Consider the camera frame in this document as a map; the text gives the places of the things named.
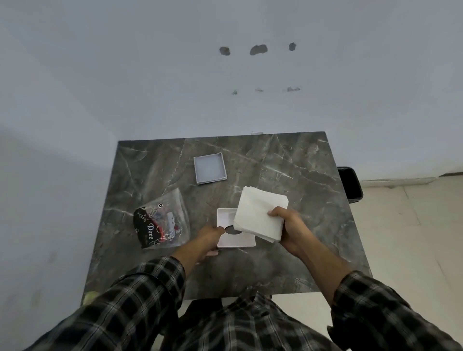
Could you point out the person's right hand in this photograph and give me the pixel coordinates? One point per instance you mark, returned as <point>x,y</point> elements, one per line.
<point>294,231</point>

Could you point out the person's left hand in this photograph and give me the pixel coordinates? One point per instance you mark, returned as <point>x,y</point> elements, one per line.
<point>206,240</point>

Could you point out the person's left thumb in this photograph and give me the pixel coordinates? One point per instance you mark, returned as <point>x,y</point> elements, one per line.
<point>212,254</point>

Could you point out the person's right thumb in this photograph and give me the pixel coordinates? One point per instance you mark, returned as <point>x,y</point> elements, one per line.
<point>277,212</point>

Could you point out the stack of white paper napkins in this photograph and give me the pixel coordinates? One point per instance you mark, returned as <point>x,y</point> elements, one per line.
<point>258,213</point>

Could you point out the white box lid with hole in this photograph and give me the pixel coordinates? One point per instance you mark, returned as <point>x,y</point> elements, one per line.
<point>235,239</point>

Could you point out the person's left forearm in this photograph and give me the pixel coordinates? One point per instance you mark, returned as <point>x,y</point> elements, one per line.
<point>159,285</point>

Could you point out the person's right forearm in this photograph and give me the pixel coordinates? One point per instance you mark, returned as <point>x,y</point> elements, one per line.
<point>336,282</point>

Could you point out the clear plastic bag black print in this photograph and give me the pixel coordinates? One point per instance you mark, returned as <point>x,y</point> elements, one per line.
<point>162,224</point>

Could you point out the black bin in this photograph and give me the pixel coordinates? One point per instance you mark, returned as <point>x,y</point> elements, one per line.
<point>350,184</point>

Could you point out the black plaid shirt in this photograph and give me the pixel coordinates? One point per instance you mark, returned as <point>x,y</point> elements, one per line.
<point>249,325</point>

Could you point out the white square box base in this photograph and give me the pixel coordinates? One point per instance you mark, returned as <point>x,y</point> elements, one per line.
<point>209,169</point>

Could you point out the pale yellow object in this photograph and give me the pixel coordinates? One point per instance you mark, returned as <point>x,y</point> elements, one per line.
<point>88,298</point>

